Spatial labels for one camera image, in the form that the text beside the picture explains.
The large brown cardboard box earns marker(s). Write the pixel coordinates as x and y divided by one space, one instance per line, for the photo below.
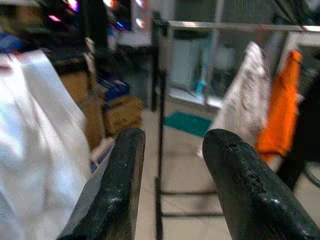
82 105

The printed brown cardboard box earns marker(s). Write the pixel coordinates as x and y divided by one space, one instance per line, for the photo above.
122 115

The thin white garment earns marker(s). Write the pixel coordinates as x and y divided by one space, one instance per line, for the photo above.
37 150

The teal floor mat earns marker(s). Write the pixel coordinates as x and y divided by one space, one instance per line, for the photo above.
187 123

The blue printed carton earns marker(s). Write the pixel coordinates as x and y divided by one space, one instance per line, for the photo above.
113 88

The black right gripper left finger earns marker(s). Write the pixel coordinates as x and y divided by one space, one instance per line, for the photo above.
117 200

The orange polo shirt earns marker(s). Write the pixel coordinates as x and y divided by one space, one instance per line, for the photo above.
282 112

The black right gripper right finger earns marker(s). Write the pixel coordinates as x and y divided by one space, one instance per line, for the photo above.
255 205

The chrome black clothes rack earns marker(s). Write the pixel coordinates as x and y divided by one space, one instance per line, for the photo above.
162 150

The white short sleeve shirt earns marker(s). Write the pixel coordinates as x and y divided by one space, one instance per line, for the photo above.
247 100

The black shirt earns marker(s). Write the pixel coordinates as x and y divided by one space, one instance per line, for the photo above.
307 125

